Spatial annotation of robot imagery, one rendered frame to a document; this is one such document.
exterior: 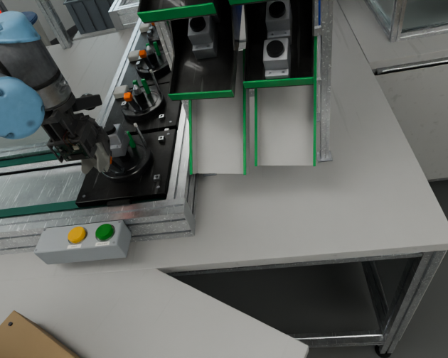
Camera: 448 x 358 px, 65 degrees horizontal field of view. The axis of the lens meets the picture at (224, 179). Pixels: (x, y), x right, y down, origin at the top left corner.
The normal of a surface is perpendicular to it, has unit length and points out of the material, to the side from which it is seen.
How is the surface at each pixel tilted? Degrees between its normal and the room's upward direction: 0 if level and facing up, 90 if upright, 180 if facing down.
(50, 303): 0
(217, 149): 45
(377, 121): 0
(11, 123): 90
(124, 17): 90
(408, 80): 90
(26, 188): 0
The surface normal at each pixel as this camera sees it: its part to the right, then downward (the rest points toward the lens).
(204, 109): -0.27, 0.07
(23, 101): 0.77, 0.35
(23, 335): -0.20, -0.67
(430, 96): -0.02, 0.74
